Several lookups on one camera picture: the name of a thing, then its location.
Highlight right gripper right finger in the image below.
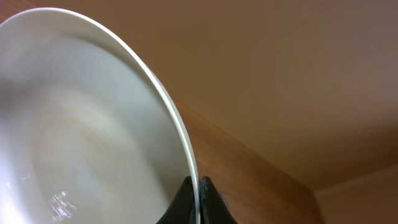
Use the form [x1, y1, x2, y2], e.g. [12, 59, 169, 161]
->
[200, 176, 237, 224]

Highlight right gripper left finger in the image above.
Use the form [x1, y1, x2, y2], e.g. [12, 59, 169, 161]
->
[156, 176, 196, 224]

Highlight white plate top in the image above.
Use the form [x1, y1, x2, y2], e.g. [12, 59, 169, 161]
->
[1, 7, 200, 223]

